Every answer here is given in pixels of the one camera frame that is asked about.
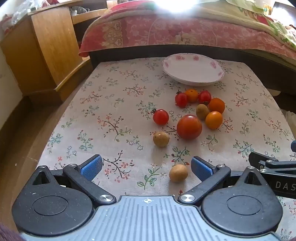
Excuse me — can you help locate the cream blanket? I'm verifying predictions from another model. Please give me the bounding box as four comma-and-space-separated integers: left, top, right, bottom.
194, 0, 296, 50

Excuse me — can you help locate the bed with red floral blanket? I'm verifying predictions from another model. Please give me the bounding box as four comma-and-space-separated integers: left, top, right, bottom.
78, 3, 296, 63

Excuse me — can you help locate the brown longan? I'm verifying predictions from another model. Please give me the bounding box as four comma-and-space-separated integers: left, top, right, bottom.
196, 104, 210, 120
153, 131, 170, 148
169, 164, 188, 183

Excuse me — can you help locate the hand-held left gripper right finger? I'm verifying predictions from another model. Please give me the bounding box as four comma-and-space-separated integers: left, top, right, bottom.
178, 156, 266, 207

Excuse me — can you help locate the wooden shelf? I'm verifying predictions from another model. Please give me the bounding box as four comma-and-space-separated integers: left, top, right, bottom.
69, 8, 109, 47

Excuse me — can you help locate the green printed quilt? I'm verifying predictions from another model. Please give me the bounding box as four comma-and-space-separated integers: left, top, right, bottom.
225, 0, 296, 49

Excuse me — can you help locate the red cherry tomato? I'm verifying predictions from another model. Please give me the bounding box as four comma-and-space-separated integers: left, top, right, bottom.
198, 90, 212, 105
174, 91, 188, 108
151, 108, 170, 126

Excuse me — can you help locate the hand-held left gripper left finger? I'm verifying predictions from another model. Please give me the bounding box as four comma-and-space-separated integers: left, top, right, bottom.
30, 154, 117, 206

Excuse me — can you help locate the large red tomato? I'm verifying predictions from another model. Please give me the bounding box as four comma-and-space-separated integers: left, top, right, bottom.
177, 114, 203, 140

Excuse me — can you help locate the wooden cabinet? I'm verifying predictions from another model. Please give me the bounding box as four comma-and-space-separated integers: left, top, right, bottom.
0, 6, 84, 102

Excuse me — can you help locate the white floral plate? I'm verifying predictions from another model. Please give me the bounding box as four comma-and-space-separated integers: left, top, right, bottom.
162, 66, 225, 87
161, 53, 225, 86

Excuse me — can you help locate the orange cherry tomato top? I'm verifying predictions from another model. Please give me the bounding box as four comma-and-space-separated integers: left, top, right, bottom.
185, 89, 199, 103

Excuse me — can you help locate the floral tablecloth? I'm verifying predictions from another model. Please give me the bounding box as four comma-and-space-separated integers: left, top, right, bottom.
38, 57, 296, 241

